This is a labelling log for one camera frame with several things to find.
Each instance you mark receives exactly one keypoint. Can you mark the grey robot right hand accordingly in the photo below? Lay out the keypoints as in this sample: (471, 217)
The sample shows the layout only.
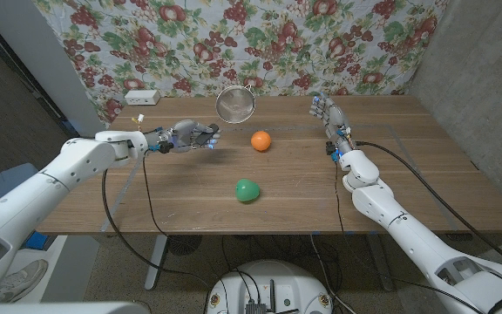
(334, 118)

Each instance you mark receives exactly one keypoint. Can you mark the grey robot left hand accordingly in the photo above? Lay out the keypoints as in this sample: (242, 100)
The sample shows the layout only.
(181, 135)

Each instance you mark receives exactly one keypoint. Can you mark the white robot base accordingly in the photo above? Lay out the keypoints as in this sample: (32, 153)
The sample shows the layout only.
(273, 283)

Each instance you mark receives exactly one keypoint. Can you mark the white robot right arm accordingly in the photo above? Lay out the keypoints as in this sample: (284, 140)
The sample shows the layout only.
(408, 231)

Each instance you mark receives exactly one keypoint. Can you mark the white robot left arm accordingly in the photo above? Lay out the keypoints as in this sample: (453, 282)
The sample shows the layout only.
(37, 196)

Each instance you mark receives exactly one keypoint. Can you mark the orange ball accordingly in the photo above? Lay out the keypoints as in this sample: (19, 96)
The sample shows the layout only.
(261, 141)

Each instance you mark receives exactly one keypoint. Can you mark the green ball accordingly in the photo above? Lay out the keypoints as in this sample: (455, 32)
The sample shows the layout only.
(247, 190)

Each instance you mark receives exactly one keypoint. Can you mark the white power strip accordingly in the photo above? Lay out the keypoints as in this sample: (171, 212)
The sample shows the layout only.
(142, 97)

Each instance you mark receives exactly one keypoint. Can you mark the floral fruit print backdrop cloth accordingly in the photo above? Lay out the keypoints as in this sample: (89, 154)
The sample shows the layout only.
(242, 52)

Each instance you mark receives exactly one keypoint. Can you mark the black round floor fan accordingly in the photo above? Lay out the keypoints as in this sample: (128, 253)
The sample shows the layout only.
(184, 245)

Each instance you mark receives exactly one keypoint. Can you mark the white table leg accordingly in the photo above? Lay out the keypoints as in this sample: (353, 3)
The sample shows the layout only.
(155, 266)

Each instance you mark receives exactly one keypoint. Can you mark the grey table leg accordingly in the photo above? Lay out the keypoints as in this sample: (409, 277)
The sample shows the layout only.
(381, 266)

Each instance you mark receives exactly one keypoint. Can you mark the white floor panel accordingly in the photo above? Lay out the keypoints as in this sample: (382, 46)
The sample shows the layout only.
(76, 266)

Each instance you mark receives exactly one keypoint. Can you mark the black and blue foot pedal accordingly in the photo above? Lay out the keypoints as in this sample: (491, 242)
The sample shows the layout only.
(37, 240)

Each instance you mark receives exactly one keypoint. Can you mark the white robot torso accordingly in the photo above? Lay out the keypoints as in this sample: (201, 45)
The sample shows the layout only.
(59, 309)

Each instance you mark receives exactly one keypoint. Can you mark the grey sneaker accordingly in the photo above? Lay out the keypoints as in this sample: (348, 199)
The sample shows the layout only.
(20, 279)

